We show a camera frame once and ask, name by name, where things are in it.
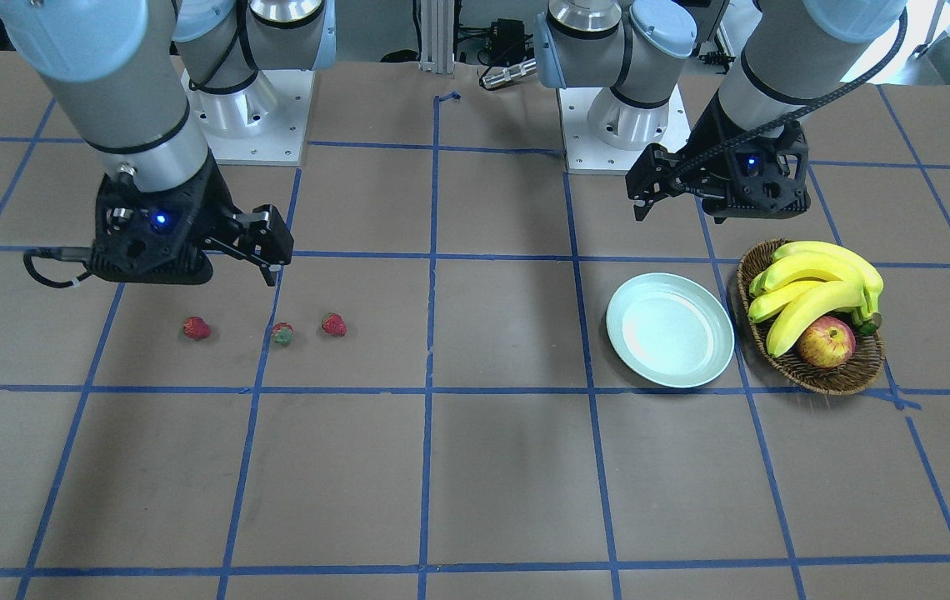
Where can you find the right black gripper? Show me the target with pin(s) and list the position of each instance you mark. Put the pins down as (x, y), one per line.
(217, 210)

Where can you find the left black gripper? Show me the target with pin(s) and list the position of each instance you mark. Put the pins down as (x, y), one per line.
(706, 152)

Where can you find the greenish red strawberry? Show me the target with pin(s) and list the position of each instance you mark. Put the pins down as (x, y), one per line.
(282, 334)

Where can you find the light green plate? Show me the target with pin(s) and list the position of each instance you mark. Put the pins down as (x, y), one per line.
(670, 330)

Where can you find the silver cylinder connector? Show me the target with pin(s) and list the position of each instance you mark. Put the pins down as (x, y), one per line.
(496, 78)

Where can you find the yellow banana bunch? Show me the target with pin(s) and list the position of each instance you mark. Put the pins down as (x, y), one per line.
(801, 282)

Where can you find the red apple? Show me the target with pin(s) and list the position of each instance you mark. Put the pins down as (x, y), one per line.
(827, 343)

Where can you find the brown wicker basket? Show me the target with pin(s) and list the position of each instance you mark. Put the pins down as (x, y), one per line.
(854, 375)

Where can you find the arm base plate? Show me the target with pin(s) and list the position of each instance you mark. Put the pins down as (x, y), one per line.
(262, 125)
(583, 142)

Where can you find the aluminium frame post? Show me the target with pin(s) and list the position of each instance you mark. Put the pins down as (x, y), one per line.
(437, 24)

